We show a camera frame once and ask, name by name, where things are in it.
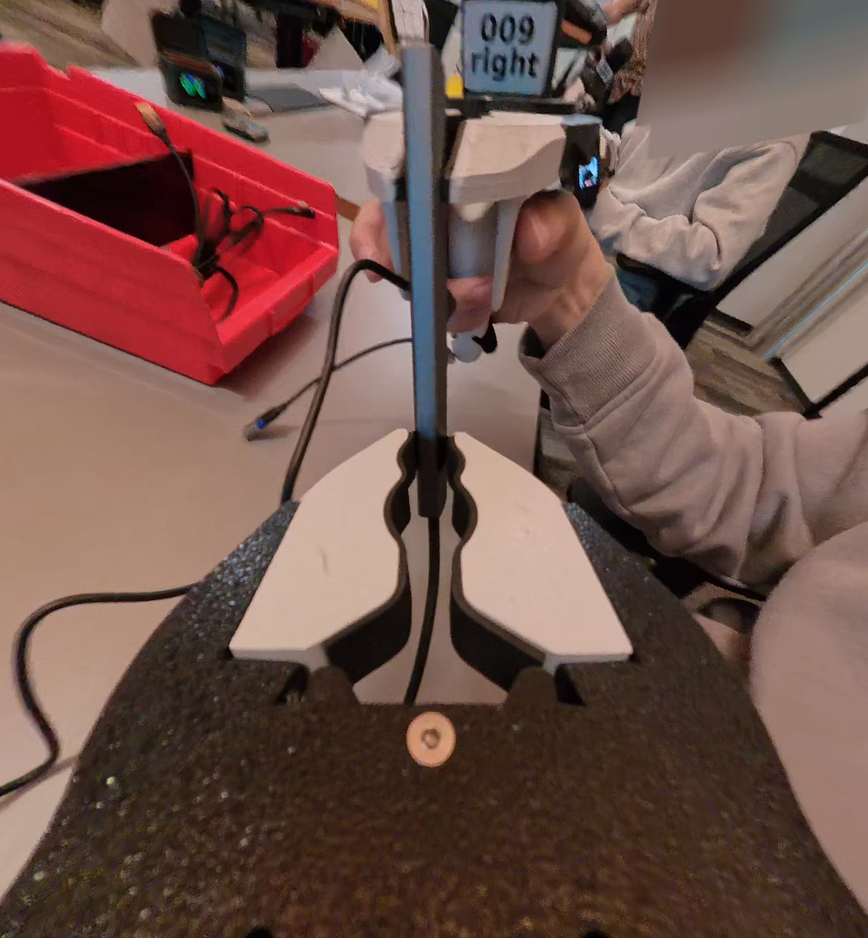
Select grey usb hub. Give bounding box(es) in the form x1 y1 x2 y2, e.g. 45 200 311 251
399 40 456 706

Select red plastic bin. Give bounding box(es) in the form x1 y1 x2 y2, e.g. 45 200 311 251
0 40 341 385

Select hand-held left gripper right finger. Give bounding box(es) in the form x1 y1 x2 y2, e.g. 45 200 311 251
449 432 634 696

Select black braided usb cable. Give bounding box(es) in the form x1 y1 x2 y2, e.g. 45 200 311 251
0 258 412 814

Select black tablet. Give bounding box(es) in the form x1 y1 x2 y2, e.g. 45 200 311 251
247 84 325 111

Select braided cable orange plugs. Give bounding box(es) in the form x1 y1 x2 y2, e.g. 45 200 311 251
133 101 218 294

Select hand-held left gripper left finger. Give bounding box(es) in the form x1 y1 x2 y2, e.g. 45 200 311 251
229 428 414 686

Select person's clothed body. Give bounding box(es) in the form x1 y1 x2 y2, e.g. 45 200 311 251
749 506 868 938

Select person's right hand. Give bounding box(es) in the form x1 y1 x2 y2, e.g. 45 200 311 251
349 189 616 353

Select black power station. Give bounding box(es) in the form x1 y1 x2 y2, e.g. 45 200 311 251
152 11 248 111

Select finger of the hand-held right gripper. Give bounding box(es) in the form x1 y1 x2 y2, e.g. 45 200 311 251
447 117 570 222
361 108 408 284

